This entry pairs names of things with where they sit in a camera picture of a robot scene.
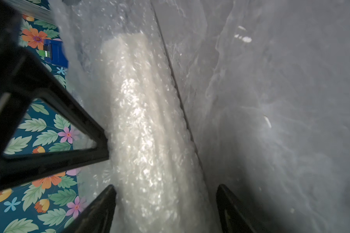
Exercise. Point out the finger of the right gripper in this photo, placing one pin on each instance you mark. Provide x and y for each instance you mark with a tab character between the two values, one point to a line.
43	130

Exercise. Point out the blue tape dispenser box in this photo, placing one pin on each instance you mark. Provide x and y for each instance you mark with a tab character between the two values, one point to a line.
54	53

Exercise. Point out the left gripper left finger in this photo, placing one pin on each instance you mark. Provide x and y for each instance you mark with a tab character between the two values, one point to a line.
98	216

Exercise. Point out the clear bubble wrap sheet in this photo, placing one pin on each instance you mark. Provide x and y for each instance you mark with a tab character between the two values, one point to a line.
84	26

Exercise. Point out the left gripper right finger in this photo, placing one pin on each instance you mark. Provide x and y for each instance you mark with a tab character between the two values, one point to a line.
234	216

